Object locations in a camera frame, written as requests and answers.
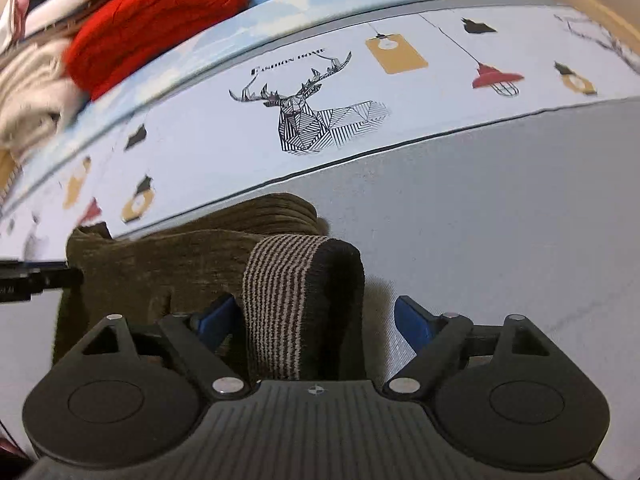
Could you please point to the cream fleece folded blanket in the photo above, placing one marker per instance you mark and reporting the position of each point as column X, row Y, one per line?
column 30, row 95

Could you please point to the red knitted folded blanket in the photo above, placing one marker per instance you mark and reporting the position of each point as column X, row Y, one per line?
column 155, row 15

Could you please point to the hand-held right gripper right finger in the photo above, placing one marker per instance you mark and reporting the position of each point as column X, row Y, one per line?
column 412, row 322

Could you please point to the wooden bed frame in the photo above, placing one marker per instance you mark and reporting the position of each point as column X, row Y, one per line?
column 590, row 0

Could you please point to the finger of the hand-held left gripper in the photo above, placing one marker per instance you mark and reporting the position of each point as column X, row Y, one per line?
column 50, row 278

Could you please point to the deer printed white mat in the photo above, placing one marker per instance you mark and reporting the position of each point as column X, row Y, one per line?
column 425, row 100

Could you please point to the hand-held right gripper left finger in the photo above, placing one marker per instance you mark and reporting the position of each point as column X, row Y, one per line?
column 220, row 317

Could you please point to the blue cloud printed sheet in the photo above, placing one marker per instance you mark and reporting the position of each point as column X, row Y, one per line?
column 300, row 15

